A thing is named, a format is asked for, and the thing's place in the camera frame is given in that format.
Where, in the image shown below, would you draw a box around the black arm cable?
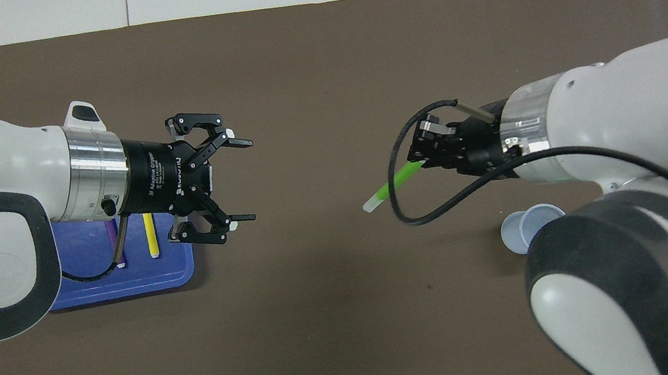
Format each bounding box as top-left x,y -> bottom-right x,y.
378,70 -> 668,270
54,213 -> 139,287

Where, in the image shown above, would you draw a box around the green pen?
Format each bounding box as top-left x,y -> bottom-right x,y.
357,159 -> 433,214

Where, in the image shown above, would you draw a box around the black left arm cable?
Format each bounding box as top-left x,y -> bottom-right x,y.
54,213 -> 139,287

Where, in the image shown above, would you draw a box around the clear plastic cup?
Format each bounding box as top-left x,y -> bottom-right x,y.
498,200 -> 571,258

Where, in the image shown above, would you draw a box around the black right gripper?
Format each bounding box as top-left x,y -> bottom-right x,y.
401,97 -> 525,187

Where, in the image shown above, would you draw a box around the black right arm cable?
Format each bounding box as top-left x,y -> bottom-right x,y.
378,70 -> 668,270

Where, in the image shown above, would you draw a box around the yellow pen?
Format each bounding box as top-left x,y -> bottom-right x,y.
142,212 -> 162,260

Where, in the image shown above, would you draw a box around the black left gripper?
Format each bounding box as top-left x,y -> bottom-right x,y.
106,103 -> 266,258

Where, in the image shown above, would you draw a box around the purple pen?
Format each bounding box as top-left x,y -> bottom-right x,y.
106,217 -> 129,270

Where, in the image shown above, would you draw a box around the blue plastic tray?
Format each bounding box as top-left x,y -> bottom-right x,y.
35,204 -> 198,312

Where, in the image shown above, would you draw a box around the brown table mat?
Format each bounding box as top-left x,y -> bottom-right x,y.
0,0 -> 668,375

